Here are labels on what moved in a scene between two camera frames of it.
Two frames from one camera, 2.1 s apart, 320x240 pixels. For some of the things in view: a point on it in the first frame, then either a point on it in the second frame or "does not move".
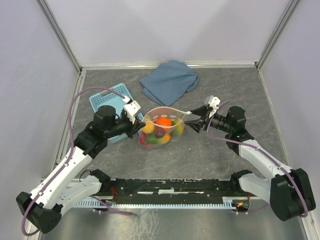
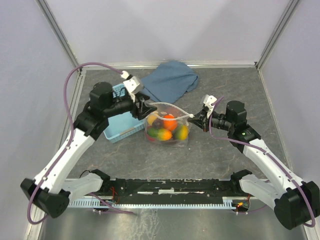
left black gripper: [133, 128] -> [140, 113]
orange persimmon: [164, 121] -> [170, 125]
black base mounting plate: [173, 188] does not move
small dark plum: [160, 133] -> [158, 124]
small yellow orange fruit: [150, 127] -> [151, 118]
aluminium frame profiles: [81, 68] does not move
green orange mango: [151, 138] -> [161, 134]
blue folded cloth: [168, 81] does not move
